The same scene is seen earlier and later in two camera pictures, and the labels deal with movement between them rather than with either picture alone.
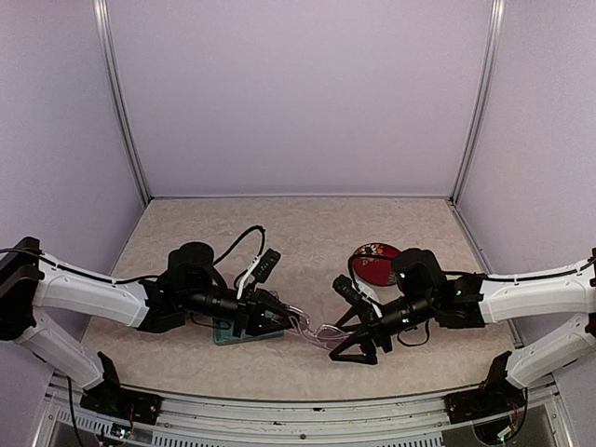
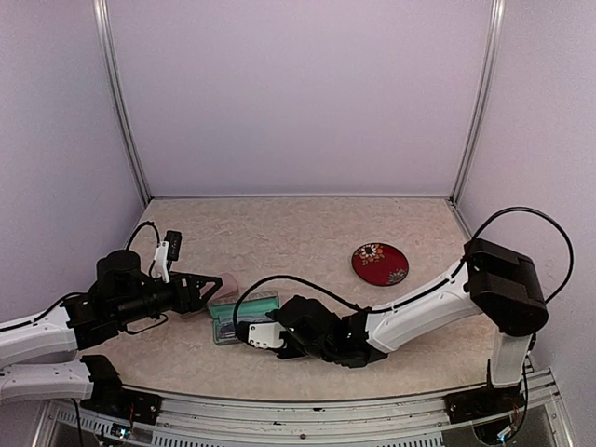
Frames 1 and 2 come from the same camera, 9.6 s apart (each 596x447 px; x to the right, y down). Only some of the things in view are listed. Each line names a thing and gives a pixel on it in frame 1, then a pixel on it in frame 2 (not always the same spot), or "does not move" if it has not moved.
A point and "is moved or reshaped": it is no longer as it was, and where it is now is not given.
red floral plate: [372, 262] does not move
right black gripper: [371, 324] → [283, 356]
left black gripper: [250, 310] → [189, 299]
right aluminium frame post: [483, 100] does not move
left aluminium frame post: [116, 97] does not move
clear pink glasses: [325, 336] is moved or reshaped
